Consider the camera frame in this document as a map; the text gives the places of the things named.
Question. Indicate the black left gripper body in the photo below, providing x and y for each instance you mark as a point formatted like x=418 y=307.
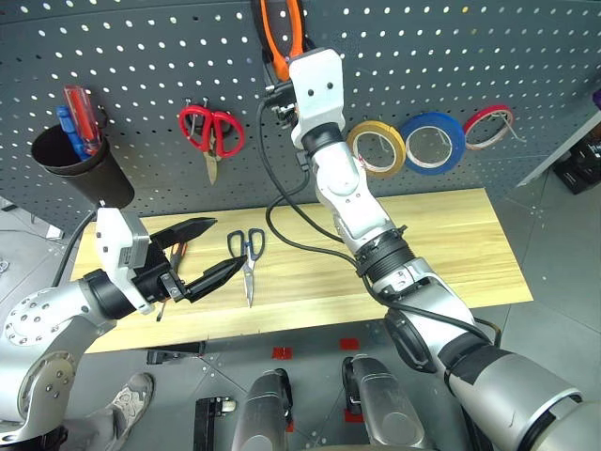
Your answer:
x=152 y=277

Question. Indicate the silver rounded robot leg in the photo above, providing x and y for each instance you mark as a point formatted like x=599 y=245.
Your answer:
x=380 y=404
x=263 y=413

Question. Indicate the purple object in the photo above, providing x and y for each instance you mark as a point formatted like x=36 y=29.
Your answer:
x=597 y=99

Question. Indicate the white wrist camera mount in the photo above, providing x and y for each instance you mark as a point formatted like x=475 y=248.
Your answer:
x=319 y=94
x=112 y=239

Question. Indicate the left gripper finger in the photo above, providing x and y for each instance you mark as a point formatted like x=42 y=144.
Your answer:
x=213 y=277
x=188 y=230

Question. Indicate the black floor device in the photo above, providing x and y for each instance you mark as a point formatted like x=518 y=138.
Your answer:
x=211 y=423

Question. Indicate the grey trouser leg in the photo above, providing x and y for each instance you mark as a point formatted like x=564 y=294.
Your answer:
x=94 y=432

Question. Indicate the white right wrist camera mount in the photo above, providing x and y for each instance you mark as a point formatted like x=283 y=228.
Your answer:
x=319 y=94

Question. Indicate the red tape roll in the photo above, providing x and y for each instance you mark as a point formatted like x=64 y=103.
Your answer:
x=488 y=111

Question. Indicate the blue tape roll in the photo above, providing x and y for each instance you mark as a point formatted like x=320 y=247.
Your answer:
x=436 y=119

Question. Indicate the yellow tape roll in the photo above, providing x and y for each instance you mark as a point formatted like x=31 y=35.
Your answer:
x=371 y=126

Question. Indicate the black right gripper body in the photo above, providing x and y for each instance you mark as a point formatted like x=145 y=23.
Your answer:
x=284 y=101

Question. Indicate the black tool holder cup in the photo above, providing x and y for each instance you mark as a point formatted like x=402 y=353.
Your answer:
x=98 y=178

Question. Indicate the grey pegboard stand bar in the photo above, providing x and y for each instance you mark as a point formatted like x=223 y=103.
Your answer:
x=554 y=157

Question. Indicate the orange black needle-nose pliers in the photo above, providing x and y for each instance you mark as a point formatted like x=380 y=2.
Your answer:
x=177 y=256

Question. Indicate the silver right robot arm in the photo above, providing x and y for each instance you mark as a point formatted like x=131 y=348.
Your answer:
x=366 y=216

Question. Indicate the grey sneaker shoe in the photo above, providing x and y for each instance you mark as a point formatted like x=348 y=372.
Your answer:
x=129 y=399

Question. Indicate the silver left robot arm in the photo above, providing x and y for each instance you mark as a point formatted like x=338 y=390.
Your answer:
x=42 y=319

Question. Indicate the grey perforated metal pegboard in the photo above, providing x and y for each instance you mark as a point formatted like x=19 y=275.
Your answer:
x=422 y=47

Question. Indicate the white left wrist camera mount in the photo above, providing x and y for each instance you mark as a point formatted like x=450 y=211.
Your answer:
x=112 y=239

